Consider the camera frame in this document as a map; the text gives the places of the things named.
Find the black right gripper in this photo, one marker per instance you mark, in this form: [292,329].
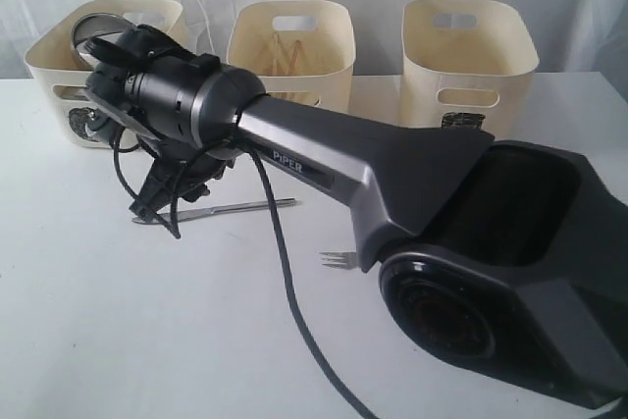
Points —
[169,175]

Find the steel table knife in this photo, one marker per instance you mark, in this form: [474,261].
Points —
[199,213]

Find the stainless steel bowl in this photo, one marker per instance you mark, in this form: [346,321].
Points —
[100,25]

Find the wooden chopstick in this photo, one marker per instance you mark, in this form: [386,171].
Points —
[274,67]
[296,51]

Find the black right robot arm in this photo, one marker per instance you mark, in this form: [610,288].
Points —
[505,258]

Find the cream bin with black circle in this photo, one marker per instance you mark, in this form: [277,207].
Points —
[61,78]

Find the cream bin with black triangle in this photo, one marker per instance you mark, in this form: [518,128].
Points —
[325,67]

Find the steel fork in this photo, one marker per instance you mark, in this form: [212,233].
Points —
[346,260]

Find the cream bin with black square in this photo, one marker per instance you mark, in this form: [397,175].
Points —
[466,64]

